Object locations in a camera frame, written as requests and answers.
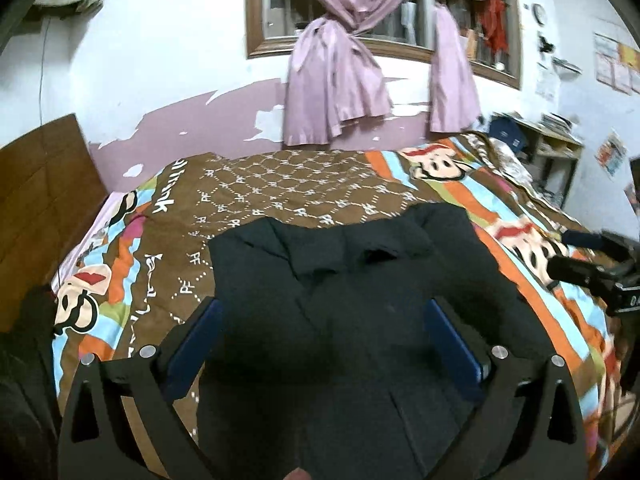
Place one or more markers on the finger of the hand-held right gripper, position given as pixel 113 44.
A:
pixel 580 238
pixel 575 270

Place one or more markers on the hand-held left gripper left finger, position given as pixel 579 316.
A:
pixel 192 355

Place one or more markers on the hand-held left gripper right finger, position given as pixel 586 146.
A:
pixel 452 355

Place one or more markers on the black jacket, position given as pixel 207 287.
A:
pixel 340 335

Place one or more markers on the dark clothes pile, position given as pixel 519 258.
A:
pixel 25 360

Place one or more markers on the wooden shelf unit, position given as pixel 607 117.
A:
pixel 555 137

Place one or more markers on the floral cloth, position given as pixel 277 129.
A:
pixel 505 160

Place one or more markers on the stack of books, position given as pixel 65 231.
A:
pixel 555 122

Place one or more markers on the white paper sheet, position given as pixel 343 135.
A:
pixel 546 82

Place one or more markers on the narrow pink curtain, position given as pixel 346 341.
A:
pixel 450 85

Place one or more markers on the cartoon printed blanket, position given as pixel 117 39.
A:
pixel 300 185

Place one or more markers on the wooden headboard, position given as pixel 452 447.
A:
pixel 45 200

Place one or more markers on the red hanging cloth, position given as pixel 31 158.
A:
pixel 495 20

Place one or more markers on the wide pink curtain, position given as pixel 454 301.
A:
pixel 330 90

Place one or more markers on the colourful small wall poster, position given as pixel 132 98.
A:
pixel 611 152

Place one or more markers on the metal wall rack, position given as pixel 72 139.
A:
pixel 567 65

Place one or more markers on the pink wall poster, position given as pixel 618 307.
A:
pixel 617 62

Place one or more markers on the black wall fixture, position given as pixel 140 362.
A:
pixel 545 42

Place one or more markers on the round wall clock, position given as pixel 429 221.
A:
pixel 538 12

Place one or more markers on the wooden window frame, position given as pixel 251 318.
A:
pixel 255 35

